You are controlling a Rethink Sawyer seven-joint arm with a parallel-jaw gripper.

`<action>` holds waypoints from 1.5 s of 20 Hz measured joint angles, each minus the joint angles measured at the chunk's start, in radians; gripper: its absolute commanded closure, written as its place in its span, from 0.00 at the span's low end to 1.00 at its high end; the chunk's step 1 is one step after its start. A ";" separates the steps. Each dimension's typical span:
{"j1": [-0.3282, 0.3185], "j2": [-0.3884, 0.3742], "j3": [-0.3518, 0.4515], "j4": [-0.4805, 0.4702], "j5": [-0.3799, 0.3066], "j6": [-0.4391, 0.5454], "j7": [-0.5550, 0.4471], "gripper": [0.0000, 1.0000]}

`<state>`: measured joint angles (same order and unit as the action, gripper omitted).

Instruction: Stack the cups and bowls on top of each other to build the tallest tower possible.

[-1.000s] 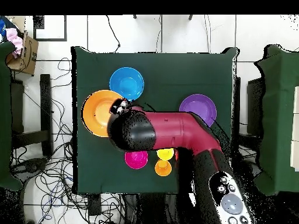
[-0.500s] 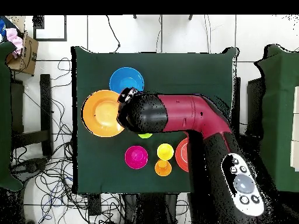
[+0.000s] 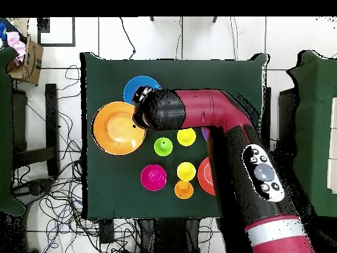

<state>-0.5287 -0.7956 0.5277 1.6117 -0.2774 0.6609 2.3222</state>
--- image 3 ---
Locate large orange bowl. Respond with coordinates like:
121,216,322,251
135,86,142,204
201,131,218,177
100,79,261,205
91,101,147,155

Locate yellow cup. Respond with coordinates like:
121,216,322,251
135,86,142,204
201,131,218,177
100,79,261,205
176,161,197,182
176,127,197,148

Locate small pink bowl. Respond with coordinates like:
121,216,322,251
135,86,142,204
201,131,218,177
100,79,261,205
140,164,168,192

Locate white box stack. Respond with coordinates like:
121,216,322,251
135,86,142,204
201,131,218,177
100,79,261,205
326,97,337,194

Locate blue bowl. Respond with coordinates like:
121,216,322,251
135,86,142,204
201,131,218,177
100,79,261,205
122,75,162,105

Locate dark green tablecloth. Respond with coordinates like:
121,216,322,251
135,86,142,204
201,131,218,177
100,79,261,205
80,52,269,221

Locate green cup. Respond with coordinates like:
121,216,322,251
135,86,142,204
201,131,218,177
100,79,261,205
153,136,174,157

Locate black framed white board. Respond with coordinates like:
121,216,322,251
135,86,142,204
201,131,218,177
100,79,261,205
37,17,76,47

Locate red bowl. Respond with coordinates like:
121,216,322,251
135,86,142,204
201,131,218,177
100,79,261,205
197,156,217,196

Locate orange cup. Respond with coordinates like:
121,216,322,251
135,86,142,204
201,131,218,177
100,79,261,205
174,179,194,200

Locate cardboard box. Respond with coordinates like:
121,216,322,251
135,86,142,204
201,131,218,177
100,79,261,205
6,39,44,86

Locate pink cloth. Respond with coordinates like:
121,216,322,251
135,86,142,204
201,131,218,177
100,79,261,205
6,31,27,65

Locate green cloth covered table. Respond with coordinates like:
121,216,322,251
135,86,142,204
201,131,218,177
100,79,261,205
0,47,26,217
286,49,337,221

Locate small black box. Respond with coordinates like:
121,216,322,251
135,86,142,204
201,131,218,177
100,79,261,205
98,218,115,244

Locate black floor cable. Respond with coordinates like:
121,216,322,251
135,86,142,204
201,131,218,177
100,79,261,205
118,17,136,60

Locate black bench frame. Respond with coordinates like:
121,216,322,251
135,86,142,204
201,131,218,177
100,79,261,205
11,83,60,177

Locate tangled black cables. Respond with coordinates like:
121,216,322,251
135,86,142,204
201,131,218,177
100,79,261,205
13,65,140,253

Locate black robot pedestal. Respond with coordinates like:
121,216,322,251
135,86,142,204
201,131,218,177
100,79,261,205
139,218,201,253

